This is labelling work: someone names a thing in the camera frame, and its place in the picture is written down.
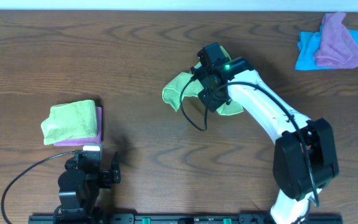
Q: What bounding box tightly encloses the green microfibre cloth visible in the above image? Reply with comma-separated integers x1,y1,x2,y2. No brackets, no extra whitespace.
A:
162,46,253,116

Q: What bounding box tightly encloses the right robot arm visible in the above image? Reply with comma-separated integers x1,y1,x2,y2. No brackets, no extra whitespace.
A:
191,55,342,223

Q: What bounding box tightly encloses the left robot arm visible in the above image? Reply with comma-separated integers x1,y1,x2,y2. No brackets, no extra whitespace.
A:
52,150,121,223

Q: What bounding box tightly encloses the folded purple cloth under stack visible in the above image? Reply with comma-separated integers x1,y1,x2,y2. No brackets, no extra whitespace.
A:
53,107,103,146

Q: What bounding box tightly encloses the folded green cloth on stack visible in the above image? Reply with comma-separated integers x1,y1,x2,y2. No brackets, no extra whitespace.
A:
40,100,98,145

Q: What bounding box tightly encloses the purple crumpled microfibre cloth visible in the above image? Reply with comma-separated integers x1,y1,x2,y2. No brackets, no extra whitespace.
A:
314,12,358,69

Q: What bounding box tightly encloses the blue microfibre cloth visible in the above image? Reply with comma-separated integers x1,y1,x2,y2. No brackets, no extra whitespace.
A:
294,25,358,71

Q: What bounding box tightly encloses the right black camera cable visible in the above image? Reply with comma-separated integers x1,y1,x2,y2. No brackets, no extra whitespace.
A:
178,76,321,208

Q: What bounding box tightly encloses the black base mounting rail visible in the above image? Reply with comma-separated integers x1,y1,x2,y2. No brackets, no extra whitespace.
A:
28,212,344,224

